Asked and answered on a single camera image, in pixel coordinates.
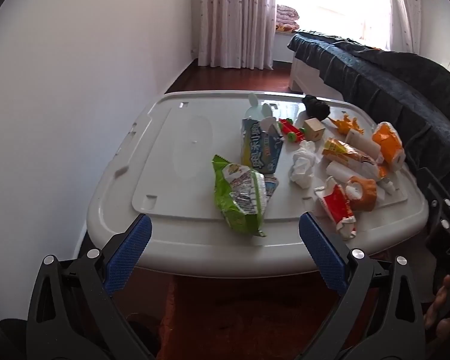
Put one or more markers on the orange toy dinosaur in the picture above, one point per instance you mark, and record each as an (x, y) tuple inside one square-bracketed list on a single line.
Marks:
[(346, 124)]

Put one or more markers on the blue carton box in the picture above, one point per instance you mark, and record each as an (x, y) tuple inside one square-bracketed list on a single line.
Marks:
[(262, 142)]

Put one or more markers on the black sock ball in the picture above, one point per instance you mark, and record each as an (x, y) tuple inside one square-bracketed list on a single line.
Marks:
[(316, 108)]

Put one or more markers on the white bed frame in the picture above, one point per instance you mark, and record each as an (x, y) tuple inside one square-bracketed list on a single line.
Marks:
[(306, 80)]

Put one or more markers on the pink right curtain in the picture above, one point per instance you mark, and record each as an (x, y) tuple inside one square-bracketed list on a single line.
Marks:
[(410, 14)]

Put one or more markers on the red green toy car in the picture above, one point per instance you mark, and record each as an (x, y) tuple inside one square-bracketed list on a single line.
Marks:
[(290, 131)]

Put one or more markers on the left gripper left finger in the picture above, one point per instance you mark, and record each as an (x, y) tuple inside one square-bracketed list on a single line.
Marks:
[(72, 314)]

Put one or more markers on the dark bed cover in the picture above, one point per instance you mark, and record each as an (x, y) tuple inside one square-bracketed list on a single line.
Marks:
[(409, 91)]

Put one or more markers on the brown white paper cup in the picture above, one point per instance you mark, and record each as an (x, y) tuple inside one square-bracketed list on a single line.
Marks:
[(361, 193)]

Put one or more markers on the white tissue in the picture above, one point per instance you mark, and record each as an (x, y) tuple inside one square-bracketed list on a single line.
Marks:
[(303, 161)]

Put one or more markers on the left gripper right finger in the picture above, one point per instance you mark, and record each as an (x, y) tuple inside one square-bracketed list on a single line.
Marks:
[(379, 315)]

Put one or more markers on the wooden cube block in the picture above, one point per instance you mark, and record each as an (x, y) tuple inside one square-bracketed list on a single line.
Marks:
[(314, 129)]

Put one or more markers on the pink patterned left curtain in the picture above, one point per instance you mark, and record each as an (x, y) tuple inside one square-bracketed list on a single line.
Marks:
[(237, 33)]

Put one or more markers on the grey plastic storage box lid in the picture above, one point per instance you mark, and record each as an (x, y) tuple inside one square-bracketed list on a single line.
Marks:
[(163, 169)]

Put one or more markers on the green snack bag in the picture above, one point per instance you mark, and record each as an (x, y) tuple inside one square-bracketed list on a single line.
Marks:
[(240, 195)]

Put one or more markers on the orange white paper cup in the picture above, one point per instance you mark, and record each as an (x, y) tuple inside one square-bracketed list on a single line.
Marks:
[(391, 147)]

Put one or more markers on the person's right hand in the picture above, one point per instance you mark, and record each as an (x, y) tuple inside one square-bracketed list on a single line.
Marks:
[(441, 328)]

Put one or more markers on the yellow orange snack wrapper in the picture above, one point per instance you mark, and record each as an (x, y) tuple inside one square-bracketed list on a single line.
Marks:
[(354, 159)]

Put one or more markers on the folded pink blankets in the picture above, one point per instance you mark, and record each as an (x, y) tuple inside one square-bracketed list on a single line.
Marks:
[(286, 19)]

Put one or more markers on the red white torn wrapper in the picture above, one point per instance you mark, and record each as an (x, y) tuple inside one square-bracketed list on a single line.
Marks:
[(337, 206)]

